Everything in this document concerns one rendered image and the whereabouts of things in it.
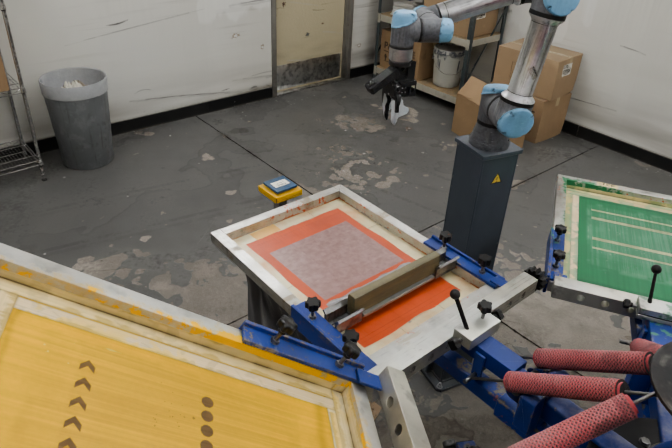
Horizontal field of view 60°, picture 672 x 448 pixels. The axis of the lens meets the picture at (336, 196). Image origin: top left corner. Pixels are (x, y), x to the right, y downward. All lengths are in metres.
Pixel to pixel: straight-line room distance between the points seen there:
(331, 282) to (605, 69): 4.06
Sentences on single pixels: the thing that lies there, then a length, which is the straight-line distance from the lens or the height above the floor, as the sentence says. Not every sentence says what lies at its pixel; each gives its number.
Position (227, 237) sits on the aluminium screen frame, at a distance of 2.01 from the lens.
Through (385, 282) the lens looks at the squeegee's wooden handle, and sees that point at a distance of 1.71.
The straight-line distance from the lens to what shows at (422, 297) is 1.84.
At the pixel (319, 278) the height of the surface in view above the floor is 0.95.
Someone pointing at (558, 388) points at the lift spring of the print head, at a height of 1.14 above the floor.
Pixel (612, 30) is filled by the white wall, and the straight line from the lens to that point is 5.45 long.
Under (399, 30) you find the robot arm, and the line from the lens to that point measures 1.86.
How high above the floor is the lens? 2.13
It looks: 30 degrees down
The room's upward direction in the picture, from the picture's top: 3 degrees clockwise
